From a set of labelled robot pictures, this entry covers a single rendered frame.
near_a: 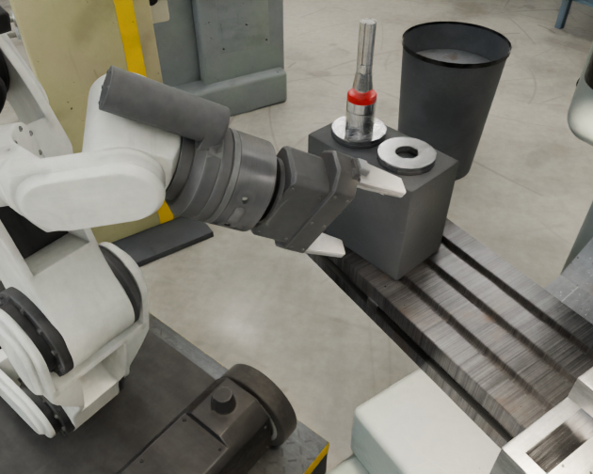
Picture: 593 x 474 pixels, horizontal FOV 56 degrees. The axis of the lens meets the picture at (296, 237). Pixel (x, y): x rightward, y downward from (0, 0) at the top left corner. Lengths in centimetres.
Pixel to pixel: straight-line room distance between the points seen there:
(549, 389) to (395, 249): 30
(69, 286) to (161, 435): 49
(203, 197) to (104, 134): 9
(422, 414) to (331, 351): 115
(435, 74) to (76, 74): 142
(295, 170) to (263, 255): 186
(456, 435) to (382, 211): 35
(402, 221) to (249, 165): 43
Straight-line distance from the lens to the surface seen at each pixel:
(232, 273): 229
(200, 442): 117
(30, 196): 46
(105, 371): 110
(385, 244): 92
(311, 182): 50
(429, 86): 256
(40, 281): 77
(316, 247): 60
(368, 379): 196
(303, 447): 137
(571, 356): 93
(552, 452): 74
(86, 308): 80
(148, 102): 44
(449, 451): 87
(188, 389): 126
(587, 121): 60
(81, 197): 45
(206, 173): 46
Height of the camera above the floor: 161
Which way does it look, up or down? 41 degrees down
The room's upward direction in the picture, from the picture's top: straight up
